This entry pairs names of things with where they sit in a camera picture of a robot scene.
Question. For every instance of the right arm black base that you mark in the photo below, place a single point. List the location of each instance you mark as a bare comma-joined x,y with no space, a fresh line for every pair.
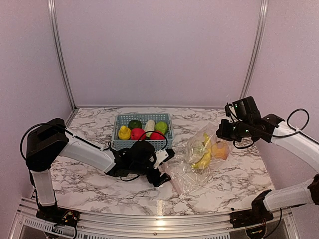
257,214

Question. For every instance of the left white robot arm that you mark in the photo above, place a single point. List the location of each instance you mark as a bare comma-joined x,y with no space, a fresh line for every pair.
43,143

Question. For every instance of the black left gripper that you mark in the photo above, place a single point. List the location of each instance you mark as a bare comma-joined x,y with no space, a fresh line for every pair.
153,179

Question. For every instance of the front aluminium table rail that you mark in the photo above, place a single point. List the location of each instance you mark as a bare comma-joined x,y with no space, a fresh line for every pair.
93,225

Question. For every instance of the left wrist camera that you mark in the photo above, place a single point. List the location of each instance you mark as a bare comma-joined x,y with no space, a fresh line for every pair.
162,156

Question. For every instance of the clear zip top bag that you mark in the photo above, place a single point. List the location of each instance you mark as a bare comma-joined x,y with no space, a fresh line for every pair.
186,180

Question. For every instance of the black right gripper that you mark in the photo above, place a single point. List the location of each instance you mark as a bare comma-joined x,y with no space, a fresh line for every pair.
222,131

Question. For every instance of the white fake cauliflower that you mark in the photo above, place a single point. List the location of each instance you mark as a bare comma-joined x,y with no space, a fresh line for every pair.
196,150

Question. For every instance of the orange fake peach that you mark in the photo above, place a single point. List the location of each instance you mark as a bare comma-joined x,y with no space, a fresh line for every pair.
220,150

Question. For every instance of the light blue plastic basket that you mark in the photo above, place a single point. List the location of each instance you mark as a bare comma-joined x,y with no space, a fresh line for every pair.
124,119

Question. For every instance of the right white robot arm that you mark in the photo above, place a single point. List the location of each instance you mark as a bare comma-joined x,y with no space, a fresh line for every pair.
276,130

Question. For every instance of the green fake pear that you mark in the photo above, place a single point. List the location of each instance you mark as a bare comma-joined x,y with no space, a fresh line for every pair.
161,127

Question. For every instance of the yellow fake banana bunch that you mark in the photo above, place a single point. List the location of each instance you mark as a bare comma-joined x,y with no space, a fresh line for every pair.
206,159

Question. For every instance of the red fake apple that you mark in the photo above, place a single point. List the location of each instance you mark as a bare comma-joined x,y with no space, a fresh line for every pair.
137,134

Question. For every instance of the aluminium frame post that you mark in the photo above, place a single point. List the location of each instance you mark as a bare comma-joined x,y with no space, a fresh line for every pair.
59,52
256,47

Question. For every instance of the right aluminium frame post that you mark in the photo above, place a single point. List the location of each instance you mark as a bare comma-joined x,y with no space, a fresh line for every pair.
256,47

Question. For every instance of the left aluminium frame post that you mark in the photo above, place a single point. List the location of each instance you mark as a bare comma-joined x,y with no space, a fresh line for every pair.
59,52

